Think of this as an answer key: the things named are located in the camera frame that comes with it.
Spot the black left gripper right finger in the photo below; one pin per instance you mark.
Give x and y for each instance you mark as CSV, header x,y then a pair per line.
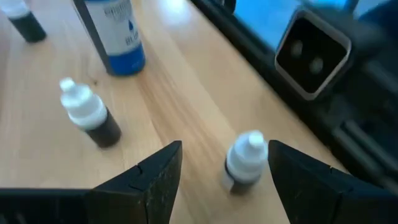
x,y
311,199

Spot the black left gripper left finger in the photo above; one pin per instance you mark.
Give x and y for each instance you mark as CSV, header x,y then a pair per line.
x,y
140,202

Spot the small white-capped dropper bottle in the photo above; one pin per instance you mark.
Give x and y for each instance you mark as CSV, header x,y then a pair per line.
x,y
26,26
245,158
87,109

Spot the large blue food coloring bottle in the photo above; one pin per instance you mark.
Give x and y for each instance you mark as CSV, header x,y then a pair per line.
x,y
118,40

